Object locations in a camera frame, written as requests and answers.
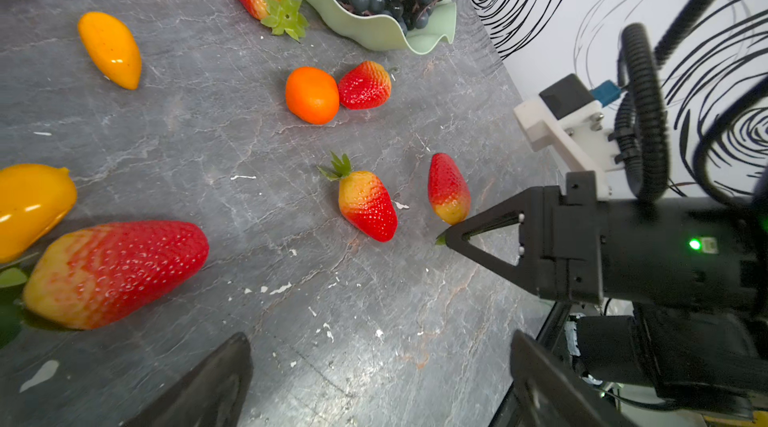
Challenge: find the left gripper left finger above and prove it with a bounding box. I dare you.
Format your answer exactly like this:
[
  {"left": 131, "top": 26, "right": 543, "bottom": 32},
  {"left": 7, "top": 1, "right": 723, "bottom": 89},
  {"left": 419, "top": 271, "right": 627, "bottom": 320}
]
[{"left": 126, "top": 332, "right": 253, "bottom": 427}]

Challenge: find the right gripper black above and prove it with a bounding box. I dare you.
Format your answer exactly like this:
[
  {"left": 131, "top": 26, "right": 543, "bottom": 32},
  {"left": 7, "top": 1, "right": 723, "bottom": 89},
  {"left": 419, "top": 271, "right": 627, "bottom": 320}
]
[{"left": 442, "top": 171, "right": 604, "bottom": 304}]

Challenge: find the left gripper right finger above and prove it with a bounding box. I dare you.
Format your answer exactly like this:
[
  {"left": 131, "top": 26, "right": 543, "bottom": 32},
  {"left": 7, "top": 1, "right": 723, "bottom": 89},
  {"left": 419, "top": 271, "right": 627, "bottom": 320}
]
[{"left": 511, "top": 330, "right": 633, "bottom": 427}]

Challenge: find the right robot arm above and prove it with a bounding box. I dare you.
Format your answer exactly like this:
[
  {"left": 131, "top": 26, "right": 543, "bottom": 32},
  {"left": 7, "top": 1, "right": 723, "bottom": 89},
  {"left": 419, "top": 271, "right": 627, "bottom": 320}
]
[{"left": 439, "top": 172, "right": 767, "bottom": 419}]

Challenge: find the fake orange by bowl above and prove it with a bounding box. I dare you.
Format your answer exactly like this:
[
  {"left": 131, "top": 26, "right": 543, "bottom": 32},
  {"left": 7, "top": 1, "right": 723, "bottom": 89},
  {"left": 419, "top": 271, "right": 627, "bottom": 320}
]
[{"left": 285, "top": 66, "right": 340, "bottom": 125}]

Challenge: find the fake kumquat middle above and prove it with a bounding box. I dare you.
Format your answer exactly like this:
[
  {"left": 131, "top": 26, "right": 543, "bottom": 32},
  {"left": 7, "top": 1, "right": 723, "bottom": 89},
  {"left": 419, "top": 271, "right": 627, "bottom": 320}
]
[{"left": 1, "top": 164, "right": 77, "bottom": 263}]

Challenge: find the fake kumquat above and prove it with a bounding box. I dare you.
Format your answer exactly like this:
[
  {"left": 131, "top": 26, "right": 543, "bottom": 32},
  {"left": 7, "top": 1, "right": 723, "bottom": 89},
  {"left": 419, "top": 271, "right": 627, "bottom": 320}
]
[
  {"left": 77, "top": 11, "right": 142, "bottom": 90},
  {"left": 1, "top": 164, "right": 77, "bottom": 263}
]

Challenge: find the fake kumquat upper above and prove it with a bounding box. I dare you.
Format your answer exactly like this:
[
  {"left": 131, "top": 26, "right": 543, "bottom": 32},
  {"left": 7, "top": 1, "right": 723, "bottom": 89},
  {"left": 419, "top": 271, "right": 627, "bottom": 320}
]
[{"left": 77, "top": 11, "right": 142, "bottom": 90}]

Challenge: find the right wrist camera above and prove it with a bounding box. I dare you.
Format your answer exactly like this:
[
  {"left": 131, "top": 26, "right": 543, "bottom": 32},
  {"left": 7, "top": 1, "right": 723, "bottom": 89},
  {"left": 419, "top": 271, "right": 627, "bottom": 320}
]
[{"left": 513, "top": 74, "right": 624, "bottom": 200}]

